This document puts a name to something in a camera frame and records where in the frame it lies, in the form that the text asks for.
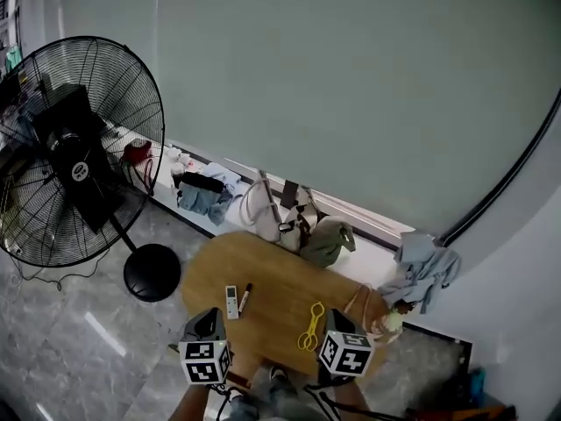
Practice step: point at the pale green cabbage piece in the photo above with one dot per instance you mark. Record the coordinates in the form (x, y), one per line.
(393, 322)

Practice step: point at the blue denim clothes pile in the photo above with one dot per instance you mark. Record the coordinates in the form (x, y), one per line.
(201, 202)

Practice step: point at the person's right forearm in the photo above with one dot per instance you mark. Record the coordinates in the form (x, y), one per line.
(350, 399)

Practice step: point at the person's left forearm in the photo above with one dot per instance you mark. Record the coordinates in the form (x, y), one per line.
(193, 404)

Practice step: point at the grey roller blind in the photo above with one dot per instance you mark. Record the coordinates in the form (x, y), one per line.
(350, 81)

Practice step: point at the person's leg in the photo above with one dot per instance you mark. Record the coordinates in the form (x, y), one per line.
(245, 406)
(289, 401)

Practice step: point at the white remote control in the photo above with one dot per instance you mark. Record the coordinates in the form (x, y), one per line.
(232, 301)

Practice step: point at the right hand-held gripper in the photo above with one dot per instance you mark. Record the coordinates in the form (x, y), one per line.
(346, 353)

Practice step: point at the light blue crumpled garment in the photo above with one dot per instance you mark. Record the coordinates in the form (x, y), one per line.
(425, 270)

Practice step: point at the person's right leg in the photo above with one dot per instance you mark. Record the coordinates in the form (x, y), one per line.
(289, 401)

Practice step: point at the black rectangular object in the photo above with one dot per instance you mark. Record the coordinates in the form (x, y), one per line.
(290, 193)

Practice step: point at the yellow plastic tongs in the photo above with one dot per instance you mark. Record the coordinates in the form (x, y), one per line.
(313, 327)

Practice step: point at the white marker with black cap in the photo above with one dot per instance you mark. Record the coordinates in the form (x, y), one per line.
(245, 297)

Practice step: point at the red bag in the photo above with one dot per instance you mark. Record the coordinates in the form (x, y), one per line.
(138, 151)

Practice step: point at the person's left leg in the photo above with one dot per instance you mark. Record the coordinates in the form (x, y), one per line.
(245, 406)

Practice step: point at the olive green bag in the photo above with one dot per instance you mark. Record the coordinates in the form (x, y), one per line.
(326, 244)

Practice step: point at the white crumpled cloth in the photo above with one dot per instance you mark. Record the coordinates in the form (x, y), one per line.
(179, 160)

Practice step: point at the pink transparent tote bag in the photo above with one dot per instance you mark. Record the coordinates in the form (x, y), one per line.
(372, 318)

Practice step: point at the black garment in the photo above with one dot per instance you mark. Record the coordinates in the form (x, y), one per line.
(199, 181)

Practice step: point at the small blue object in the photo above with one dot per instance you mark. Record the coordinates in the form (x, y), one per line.
(478, 384)

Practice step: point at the oval wooden coffee table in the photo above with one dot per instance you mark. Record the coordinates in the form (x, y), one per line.
(280, 296)

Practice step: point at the black pedestal fan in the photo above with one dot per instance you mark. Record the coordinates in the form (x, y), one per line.
(79, 171)

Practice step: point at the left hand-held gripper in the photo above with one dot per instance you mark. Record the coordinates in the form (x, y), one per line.
(203, 362)

